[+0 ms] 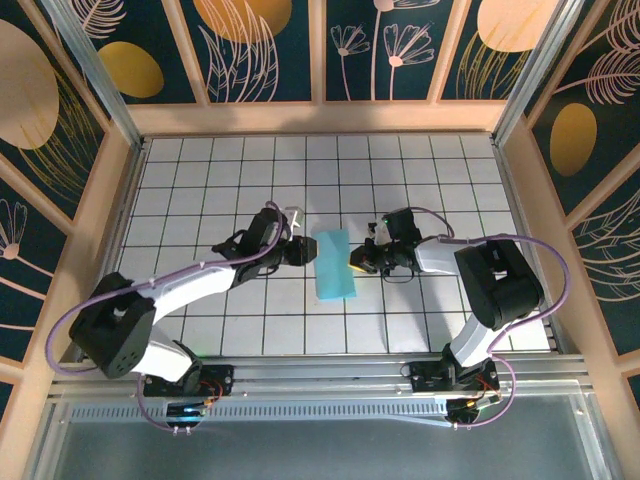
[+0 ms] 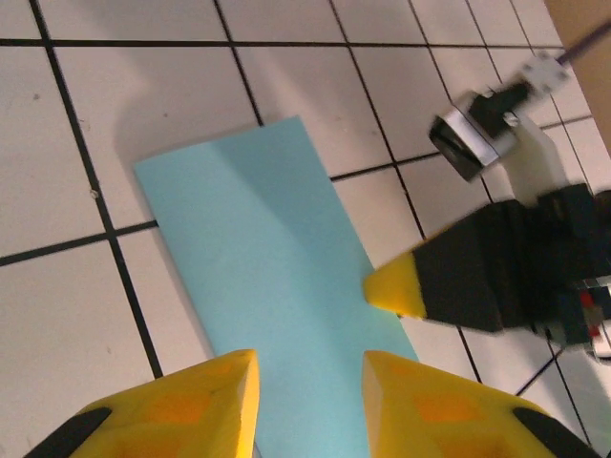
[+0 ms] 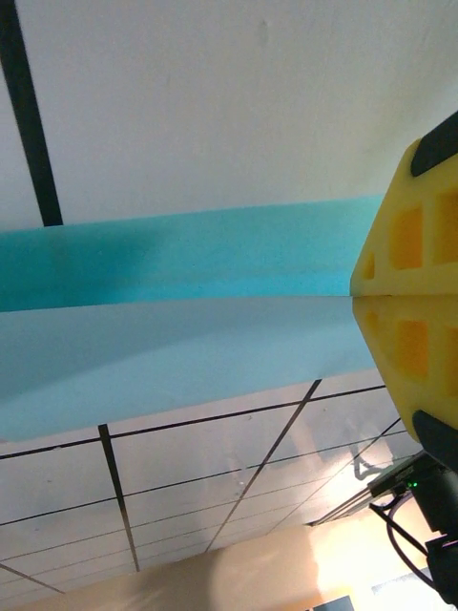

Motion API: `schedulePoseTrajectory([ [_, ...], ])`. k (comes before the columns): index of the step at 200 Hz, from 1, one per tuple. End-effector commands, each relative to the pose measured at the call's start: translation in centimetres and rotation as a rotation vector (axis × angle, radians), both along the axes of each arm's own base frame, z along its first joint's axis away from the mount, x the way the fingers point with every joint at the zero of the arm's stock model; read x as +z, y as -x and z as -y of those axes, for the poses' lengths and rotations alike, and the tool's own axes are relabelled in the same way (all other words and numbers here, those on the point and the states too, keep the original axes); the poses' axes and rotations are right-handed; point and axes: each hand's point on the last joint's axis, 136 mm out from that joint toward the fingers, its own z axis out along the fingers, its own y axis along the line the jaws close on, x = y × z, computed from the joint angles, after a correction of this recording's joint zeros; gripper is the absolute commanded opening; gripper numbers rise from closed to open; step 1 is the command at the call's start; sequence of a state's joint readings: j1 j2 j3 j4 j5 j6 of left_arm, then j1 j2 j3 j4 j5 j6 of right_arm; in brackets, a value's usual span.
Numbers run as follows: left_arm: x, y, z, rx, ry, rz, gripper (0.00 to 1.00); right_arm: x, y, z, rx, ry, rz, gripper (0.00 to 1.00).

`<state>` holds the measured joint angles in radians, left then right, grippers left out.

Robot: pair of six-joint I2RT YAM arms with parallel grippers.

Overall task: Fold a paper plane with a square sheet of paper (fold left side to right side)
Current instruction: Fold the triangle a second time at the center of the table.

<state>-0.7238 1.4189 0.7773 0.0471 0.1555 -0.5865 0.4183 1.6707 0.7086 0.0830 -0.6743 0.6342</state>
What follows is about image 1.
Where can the light blue paper sheet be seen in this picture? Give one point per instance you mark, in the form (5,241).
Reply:
(325,265)

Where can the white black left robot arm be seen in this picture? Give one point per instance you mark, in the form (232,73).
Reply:
(190,290)

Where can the small black electronics module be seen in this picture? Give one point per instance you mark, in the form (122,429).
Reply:
(467,407)
(185,411)

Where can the grey metal tray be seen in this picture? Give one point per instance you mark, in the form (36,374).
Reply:
(320,455)

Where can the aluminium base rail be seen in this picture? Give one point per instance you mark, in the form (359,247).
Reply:
(320,372)

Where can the grey table side rail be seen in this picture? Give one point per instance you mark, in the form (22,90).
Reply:
(523,225)
(121,225)

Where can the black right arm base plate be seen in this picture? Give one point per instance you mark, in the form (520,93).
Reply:
(422,377)

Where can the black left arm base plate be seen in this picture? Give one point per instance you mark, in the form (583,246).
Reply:
(220,380)

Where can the aluminium frame post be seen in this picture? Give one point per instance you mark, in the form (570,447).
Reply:
(539,65)
(90,65)

